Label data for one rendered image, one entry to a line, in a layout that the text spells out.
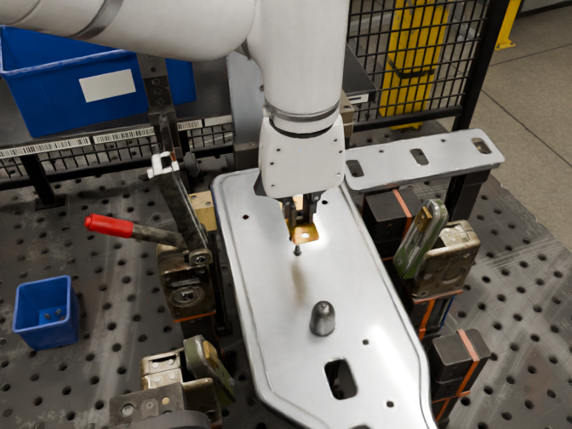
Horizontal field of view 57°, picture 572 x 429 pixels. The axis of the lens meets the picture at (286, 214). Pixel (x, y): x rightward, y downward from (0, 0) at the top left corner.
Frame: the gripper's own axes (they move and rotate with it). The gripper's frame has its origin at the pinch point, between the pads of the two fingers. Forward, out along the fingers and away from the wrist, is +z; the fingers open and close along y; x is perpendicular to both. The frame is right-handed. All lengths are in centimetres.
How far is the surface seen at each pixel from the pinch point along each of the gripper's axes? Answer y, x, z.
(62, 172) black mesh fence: -43, 55, 33
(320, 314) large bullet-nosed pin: -0.8, -13.5, 5.4
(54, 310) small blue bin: -45, 20, 39
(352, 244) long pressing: 8.3, -0.6, 9.7
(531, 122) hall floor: 156, 127, 110
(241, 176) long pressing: -5.1, 18.1, 9.7
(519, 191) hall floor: 124, 85, 110
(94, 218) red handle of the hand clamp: -25.5, -0.3, -5.3
